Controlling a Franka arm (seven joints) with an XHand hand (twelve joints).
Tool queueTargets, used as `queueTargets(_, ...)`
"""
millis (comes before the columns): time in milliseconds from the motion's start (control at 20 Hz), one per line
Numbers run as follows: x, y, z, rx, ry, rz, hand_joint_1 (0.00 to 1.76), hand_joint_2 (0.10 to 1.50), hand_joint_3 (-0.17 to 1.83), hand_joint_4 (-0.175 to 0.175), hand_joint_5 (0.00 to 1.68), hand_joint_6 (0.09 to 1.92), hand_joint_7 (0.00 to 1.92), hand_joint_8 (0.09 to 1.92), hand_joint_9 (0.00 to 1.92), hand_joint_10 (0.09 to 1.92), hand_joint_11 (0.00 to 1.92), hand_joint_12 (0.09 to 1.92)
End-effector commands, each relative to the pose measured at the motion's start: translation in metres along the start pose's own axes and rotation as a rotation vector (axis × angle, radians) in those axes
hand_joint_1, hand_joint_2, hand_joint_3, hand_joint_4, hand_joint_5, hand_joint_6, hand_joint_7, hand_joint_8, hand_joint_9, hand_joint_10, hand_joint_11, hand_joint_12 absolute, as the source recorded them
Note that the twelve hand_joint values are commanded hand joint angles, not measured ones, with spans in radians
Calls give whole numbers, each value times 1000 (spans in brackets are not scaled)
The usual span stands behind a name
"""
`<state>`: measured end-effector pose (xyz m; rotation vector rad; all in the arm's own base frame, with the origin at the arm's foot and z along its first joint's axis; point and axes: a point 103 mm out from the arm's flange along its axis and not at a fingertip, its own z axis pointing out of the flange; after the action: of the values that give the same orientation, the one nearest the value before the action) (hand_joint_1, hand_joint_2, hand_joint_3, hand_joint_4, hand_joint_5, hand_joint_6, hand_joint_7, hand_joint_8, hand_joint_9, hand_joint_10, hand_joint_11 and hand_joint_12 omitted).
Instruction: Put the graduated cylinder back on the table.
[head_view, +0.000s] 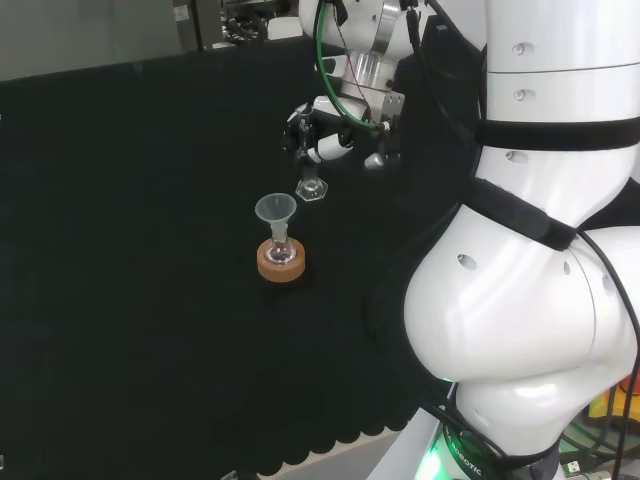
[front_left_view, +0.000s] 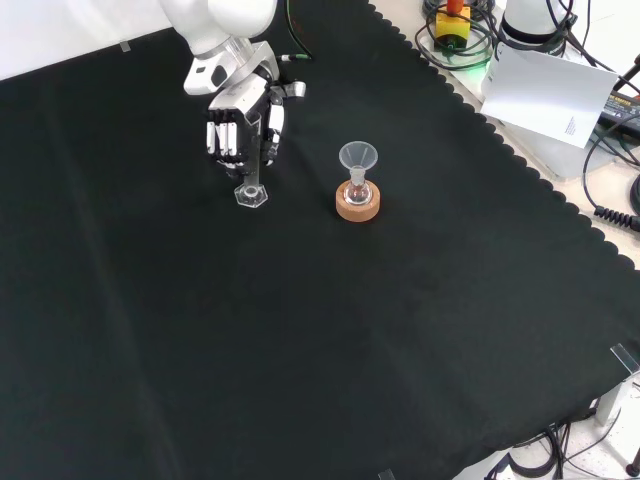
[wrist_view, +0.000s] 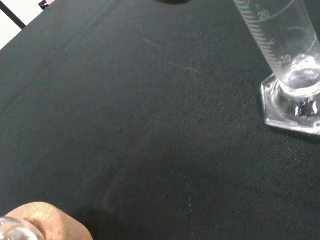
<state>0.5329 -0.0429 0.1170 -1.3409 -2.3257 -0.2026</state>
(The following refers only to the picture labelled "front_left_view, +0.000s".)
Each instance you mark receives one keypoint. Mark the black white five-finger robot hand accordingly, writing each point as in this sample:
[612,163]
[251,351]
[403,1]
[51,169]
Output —
[240,97]

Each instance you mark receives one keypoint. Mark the clear graduated cylinder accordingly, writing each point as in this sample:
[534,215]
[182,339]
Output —
[250,197]

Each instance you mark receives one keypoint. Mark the clear plastic funnel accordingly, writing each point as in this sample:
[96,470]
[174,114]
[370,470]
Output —
[357,154]

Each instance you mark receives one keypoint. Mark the small round-bottom glass flask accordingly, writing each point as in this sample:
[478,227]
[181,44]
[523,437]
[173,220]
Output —
[358,192]

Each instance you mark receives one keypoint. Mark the yellow stop button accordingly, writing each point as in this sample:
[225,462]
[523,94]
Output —
[452,27]

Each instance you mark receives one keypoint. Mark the black bench cloth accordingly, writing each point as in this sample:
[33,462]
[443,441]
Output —
[300,325]

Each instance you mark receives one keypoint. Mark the pale board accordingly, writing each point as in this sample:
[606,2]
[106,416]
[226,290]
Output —
[545,95]

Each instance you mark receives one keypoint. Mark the black power adapter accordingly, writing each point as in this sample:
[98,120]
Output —
[622,107]

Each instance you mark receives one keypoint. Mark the white wrist camera shell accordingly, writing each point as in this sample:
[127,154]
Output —
[197,80]

